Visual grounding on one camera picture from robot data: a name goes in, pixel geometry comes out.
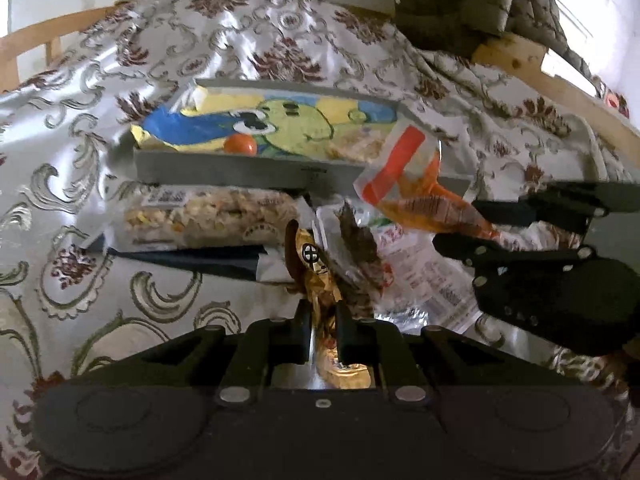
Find golden brown snack packet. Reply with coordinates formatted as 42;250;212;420
284;220;373;390

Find small dark brown snack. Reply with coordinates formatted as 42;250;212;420
337;202;385;300

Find white dried tofu packet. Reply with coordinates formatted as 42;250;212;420
314;201;482;334

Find small orange fruit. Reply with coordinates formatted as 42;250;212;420
224;133;258;156

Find rice cracker snack pack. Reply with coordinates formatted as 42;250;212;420
326;127;392;164

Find dark blue long packet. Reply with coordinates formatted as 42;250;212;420
80;234;294;284

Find orange spicy snack bag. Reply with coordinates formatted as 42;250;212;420
354;120;499;240

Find grey tray with painting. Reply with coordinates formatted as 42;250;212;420
131;79;471;196

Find mixed nut bar pack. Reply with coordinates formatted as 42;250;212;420
104;185;312;252

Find floral satin bedspread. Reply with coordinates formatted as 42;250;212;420
1;0;638;479

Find olive quilted jacket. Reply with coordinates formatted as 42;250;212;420
395;0;591;78

